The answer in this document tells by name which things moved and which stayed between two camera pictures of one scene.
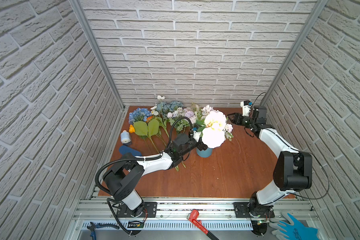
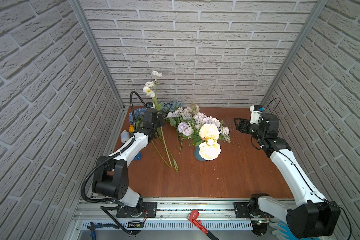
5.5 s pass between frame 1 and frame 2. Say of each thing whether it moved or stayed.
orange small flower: stayed
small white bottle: stayed
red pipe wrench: stayed
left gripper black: moved
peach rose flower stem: moved
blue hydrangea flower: stayed
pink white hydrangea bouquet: moved
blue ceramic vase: moved
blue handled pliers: stayed
